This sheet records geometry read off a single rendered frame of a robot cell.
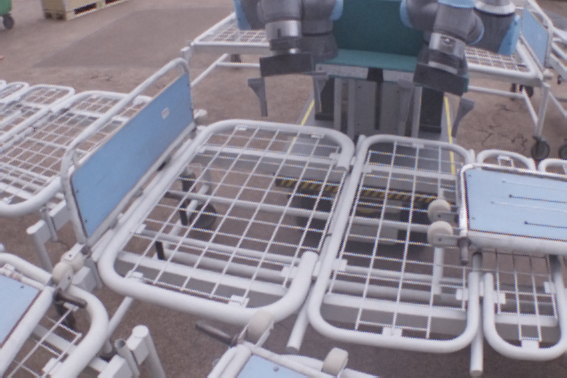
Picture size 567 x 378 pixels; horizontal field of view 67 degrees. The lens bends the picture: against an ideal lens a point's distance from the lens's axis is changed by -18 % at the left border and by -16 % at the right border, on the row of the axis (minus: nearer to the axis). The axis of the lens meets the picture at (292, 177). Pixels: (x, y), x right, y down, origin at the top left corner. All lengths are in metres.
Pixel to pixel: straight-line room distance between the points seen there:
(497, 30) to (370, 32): 0.51
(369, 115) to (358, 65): 0.39
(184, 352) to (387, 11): 1.36
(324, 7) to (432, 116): 0.92
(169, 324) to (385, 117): 1.15
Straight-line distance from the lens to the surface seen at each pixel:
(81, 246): 1.31
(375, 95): 2.02
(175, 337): 1.72
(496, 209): 1.32
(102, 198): 1.35
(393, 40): 1.85
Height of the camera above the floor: 1.30
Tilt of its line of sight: 32 degrees down
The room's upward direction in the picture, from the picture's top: 1 degrees counter-clockwise
